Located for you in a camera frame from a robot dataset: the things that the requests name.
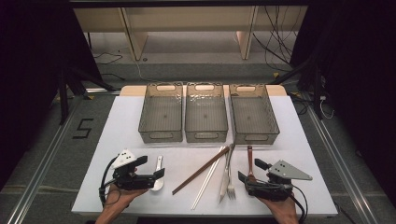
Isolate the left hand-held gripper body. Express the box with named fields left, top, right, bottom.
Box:
left=111, top=148, right=156, bottom=191

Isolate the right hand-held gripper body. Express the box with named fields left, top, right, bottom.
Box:
left=245, top=159, right=314, bottom=202

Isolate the white spoon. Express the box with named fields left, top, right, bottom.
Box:
left=151, top=155, right=165, bottom=191

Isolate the reddish-brown spoon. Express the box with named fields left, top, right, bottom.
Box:
left=247, top=145, right=258, bottom=185

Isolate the silver fork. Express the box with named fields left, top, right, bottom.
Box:
left=226, top=148, right=237, bottom=201

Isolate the silver table knife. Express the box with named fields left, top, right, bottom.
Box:
left=218, top=143, right=236, bottom=204

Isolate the grey transparent plastic bin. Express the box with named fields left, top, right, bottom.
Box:
left=137, top=81, right=185, bottom=144
left=228, top=83, right=281, bottom=146
left=184, top=81, right=230, bottom=144

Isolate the person's left hand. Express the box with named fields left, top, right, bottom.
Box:
left=104, top=183, right=150, bottom=210

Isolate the person's right hand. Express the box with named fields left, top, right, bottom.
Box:
left=257, top=192, right=300, bottom=219

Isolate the black metal stand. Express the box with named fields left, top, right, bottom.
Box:
left=270, top=54, right=326, bottom=120
left=57, top=63, right=118, bottom=125

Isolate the dark curtain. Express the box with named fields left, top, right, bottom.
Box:
left=289, top=0, right=396, bottom=208
left=0, top=0, right=104, bottom=190

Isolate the light wooden desk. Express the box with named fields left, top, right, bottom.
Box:
left=73, top=5, right=310, bottom=62

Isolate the aluminium floor rail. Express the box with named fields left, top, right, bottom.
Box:
left=306, top=104, right=380, bottom=224
left=6, top=92, right=85, bottom=224

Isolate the white cable with plug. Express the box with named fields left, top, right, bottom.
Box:
left=318, top=94, right=335, bottom=120

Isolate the white floor cable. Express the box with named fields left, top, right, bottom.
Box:
left=134, top=59, right=157, bottom=83

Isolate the black floor cable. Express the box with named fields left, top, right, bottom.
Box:
left=92, top=50, right=124, bottom=65
left=101, top=72, right=126, bottom=82

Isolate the bundle of black cables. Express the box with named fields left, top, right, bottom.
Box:
left=251, top=5, right=302, bottom=73

